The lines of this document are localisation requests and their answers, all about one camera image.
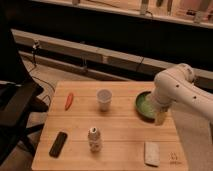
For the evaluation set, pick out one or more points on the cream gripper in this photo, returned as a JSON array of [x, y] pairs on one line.
[[160, 117]]

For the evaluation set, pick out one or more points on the white plastic bottle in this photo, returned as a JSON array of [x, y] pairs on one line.
[[94, 138]]

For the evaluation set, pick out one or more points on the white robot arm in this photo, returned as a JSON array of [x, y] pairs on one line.
[[176, 84]]

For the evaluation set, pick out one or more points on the green bowl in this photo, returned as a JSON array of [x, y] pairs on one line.
[[143, 106]]

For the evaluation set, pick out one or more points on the wooden table board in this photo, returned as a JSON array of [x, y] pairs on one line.
[[123, 132]]

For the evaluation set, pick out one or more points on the black remote control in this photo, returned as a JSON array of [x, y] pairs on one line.
[[58, 144]]

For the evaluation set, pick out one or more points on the black chair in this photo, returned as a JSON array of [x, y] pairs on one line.
[[18, 97]]

